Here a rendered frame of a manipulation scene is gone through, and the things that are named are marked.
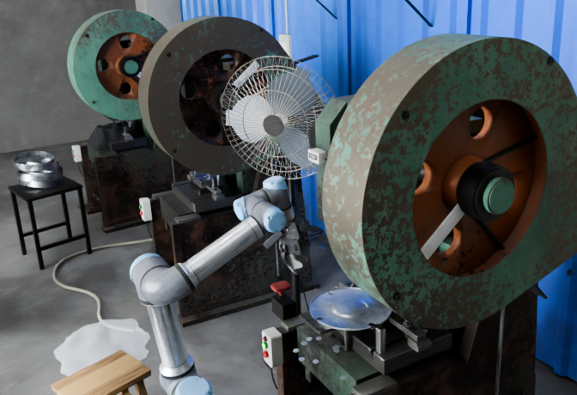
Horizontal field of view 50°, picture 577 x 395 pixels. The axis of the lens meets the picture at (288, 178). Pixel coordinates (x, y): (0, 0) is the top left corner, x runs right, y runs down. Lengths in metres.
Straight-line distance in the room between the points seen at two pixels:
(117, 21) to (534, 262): 3.58
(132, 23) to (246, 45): 1.75
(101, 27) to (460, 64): 3.51
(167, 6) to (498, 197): 5.58
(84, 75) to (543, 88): 3.56
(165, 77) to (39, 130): 5.43
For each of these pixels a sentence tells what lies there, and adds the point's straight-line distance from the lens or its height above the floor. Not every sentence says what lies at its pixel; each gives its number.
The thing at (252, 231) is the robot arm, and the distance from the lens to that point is 1.89.
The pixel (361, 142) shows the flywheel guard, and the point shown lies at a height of 1.51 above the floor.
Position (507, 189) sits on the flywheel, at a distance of 1.72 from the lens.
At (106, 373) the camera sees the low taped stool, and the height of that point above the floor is 0.33.
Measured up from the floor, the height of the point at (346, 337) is 0.70.
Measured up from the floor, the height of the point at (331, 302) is 0.78.
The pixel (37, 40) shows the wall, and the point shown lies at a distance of 8.28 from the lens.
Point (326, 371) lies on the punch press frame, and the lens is 2.29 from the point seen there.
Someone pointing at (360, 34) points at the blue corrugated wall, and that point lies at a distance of 4.03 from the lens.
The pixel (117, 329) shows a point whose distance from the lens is 3.47.
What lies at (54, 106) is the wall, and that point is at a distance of 8.39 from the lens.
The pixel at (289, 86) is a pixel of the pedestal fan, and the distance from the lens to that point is 2.70.
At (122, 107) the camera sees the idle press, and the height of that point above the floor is 1.03.
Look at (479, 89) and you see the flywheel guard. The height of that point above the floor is 1.61.
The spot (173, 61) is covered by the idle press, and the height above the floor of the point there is 1.55.
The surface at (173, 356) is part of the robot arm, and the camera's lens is 2.12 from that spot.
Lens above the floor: 1.90
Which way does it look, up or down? 18 degrees down
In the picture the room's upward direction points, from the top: 3 degrees counter-clockwise
